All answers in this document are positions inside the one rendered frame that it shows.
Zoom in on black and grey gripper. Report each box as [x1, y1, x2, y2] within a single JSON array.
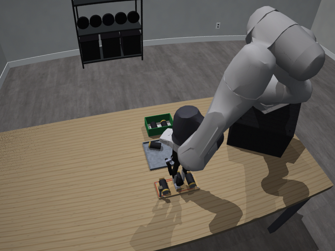
[[165, 150, 189, 184]]

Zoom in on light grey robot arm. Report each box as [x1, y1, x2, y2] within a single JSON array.
[[159, 6, 325, 172]]

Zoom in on green open box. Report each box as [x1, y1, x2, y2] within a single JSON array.
[[144, 113, 173, 137]]

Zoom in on black battery with gold end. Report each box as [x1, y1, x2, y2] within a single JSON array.
[[159, 179, 169, 193], [150, 121, 157, 128], [160, 120, 168, 127], [149, 141, 161, 149], [185, 173, 196, 187], [176, 171, 184, 186]]

